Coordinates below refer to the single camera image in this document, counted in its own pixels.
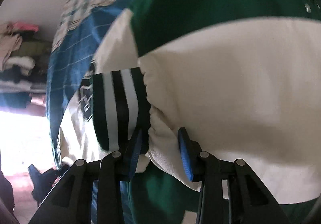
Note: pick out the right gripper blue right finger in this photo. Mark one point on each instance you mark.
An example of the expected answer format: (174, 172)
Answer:
(190, 154)

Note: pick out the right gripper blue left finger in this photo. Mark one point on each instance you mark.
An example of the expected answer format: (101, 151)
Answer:
(130, 157)

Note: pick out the green white varsity jacket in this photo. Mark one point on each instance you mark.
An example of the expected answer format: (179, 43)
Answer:
(241, 76)

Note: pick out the pile of clothes on rack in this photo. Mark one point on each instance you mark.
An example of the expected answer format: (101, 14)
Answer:
(24, 64)

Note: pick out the blue striped duvet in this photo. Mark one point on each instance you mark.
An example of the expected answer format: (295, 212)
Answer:
(71, 60)

